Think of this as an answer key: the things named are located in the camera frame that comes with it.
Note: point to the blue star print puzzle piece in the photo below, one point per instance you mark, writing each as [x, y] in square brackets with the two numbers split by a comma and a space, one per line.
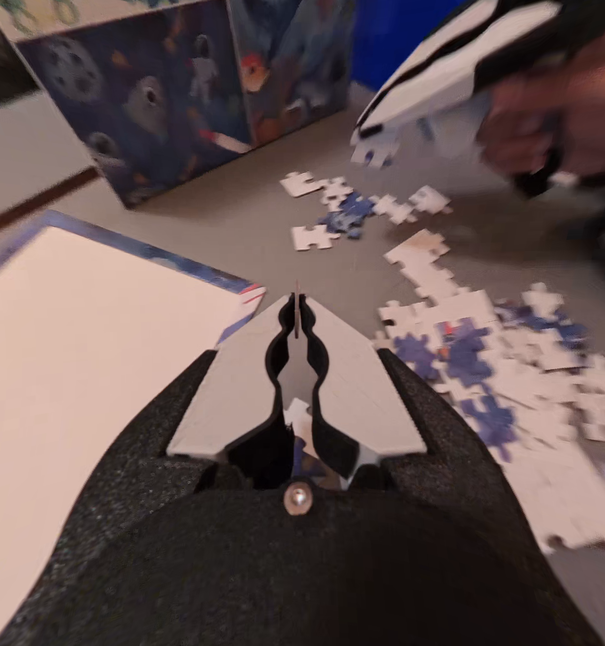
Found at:
[357, 207]

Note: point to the person's right hand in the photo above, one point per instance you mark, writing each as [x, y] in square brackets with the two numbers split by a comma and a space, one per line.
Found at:
[585, 111]

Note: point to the white puzzle piece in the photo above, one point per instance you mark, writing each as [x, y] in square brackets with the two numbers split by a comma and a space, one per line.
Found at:
[312, 237]
[431, 199]
[335, 189]
[302, 185]
[395, 207]

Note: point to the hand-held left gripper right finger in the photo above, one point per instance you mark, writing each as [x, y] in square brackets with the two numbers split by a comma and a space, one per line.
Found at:
[373, 399]

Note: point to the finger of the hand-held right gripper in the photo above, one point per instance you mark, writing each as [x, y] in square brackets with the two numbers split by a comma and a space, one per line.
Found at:
[433, 36]
[448, 80]

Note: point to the thin puzzle piece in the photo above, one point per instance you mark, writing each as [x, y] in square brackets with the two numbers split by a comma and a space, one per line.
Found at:
[297, 313]

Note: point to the blue plastic bin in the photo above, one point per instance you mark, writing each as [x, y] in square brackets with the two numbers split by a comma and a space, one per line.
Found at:
[383, 46]

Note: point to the white puzzle tray blue rim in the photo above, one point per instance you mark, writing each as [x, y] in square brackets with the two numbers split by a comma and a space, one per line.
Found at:
[80, 379]

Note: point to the space and ocean print box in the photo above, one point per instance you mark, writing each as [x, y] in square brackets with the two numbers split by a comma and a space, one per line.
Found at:
[155, 111]

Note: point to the forest flower picture box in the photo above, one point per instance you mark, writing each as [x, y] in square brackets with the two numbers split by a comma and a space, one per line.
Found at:
[54, 15]

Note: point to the strip of joined white pieces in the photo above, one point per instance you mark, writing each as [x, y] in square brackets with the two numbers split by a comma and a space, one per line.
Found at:
[423, 258]

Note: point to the sheet of joined puzzle pieces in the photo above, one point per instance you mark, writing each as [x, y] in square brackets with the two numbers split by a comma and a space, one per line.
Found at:
[534, 484]

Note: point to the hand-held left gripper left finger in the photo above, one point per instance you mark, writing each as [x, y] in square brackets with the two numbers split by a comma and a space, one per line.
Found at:
[221, 399]

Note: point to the grey crater print puzzle piece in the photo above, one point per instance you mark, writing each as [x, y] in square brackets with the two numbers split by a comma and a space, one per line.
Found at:
[335, 222]

